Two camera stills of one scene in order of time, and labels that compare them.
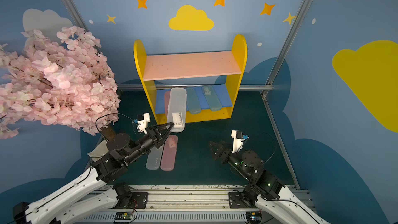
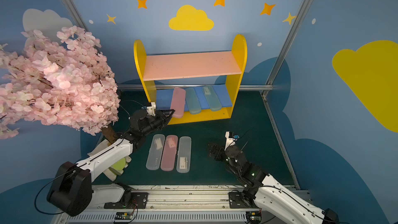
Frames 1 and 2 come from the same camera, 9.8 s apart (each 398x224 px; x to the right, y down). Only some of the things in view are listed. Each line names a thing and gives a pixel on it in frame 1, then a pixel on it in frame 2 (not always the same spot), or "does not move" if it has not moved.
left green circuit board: [124, 215] does not move
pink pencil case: [167, 96] to [178, 102]
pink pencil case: [169, 153] does not move
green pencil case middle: [193, 102] does not move
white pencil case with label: [176, 109] to [184, 154]
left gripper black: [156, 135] to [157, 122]
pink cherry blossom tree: [63, 78] does not move
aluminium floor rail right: [281, 143] does not move
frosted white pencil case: [154, 158] does not move
